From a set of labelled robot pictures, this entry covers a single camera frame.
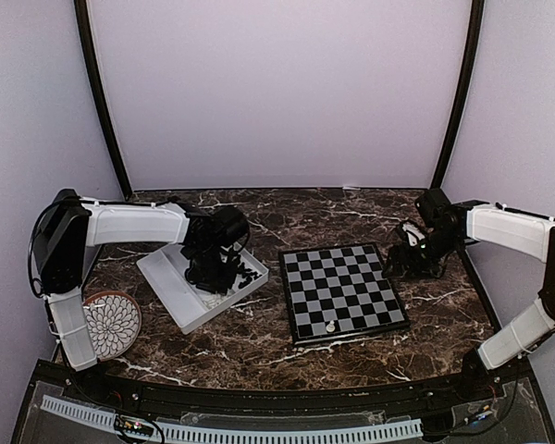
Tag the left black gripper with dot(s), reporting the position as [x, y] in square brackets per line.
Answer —
[220, 285]

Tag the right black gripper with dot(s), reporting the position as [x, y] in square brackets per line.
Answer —
[395, 254]

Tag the white plastic divided tray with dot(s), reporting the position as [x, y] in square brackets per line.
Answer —
[164, 271]

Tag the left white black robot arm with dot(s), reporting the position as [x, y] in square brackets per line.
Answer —
[210, 242]

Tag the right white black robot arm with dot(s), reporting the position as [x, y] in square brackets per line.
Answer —
[446, 226]

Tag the pile of white chess pieces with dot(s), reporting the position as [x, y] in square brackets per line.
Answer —
[210, 301]

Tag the pile of black chess pieces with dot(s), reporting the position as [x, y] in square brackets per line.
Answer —
[245, 275]

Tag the black white chessboard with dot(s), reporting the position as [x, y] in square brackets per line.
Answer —
[341, 283]

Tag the floral patterned ceramic plate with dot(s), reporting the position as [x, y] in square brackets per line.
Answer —
[114, 322]

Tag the black front rail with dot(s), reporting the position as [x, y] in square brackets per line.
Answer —
[431, 396]

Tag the white slotted cable duct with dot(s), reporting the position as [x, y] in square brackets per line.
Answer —
[223, 428]

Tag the right black frame post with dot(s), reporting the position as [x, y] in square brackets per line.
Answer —
[461, 93]

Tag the black frame post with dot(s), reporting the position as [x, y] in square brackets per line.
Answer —
[461, 93]
[87, 44]

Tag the left black frame post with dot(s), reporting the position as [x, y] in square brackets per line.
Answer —
[87, 44]

